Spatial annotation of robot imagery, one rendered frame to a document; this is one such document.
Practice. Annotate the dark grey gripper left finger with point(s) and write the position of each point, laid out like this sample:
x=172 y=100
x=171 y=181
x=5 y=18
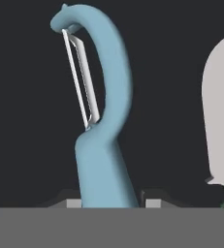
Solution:
x=72 y=198

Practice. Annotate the light blue peeler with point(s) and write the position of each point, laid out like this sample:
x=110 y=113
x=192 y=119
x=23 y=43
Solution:
x=105 y=161

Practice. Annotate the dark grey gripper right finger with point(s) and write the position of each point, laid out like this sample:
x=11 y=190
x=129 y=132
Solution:
x=155 y=197

